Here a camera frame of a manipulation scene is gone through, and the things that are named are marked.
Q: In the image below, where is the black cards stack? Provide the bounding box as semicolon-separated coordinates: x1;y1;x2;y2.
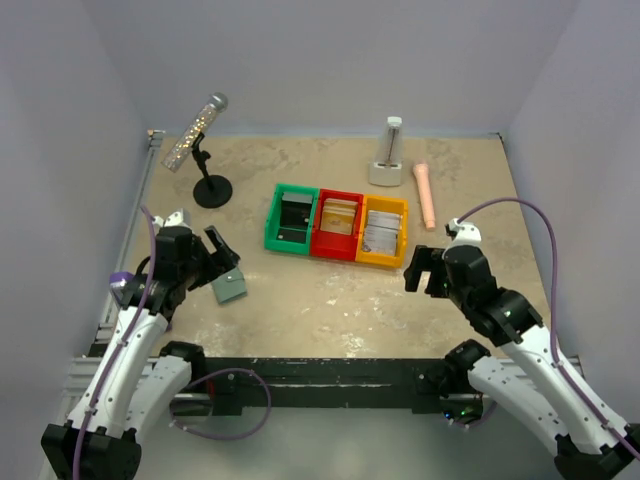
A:
277;192;313;244

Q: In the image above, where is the black microphone stand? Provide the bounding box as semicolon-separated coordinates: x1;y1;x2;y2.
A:
191;133;233;209

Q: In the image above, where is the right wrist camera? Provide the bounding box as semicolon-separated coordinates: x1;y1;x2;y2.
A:
445;218;482;247

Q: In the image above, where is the glitter silver microphone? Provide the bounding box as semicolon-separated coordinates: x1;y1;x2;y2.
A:
161;92;228;172

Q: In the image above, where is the teal leather card holder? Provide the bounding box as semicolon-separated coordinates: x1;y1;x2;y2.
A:
210;268;247;305

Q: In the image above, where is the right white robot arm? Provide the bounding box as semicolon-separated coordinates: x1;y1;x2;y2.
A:
404;245;639;479

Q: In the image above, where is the green plastic bin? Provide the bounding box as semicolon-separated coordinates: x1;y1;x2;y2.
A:
264;183;319;256

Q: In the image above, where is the red plastic bin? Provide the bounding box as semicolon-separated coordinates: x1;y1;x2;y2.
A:
310;189;364;261

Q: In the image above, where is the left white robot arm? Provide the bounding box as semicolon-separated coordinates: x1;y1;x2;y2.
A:
41;225;240;479

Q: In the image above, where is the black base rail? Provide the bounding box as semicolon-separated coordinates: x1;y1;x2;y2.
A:
149;355;501;416

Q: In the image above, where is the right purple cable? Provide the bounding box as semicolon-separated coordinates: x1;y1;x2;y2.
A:
454;197;640;461

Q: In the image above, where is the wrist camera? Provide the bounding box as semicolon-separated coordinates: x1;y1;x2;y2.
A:
153;208;192;233
445;218;482;247

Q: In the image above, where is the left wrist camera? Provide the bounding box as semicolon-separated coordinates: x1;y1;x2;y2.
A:
153;208;192;233

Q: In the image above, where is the yellow plastic bin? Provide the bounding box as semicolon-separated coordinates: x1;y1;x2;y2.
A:
356;195;409;268

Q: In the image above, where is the pink flashlight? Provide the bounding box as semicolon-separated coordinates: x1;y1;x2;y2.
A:
413;163;436;231

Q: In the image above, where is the purple block fixture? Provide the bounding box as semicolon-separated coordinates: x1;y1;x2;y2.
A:
109;271;134;297

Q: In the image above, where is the white metronome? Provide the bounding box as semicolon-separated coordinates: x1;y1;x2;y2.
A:
369;116;403;187

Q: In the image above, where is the purple cable loop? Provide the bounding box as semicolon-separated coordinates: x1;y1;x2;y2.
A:
168;368;273;442

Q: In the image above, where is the gold cards stack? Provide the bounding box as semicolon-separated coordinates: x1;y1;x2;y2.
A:
320;198;358;236

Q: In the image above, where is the white cards stack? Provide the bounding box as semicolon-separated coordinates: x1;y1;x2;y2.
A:
362;210;402;256

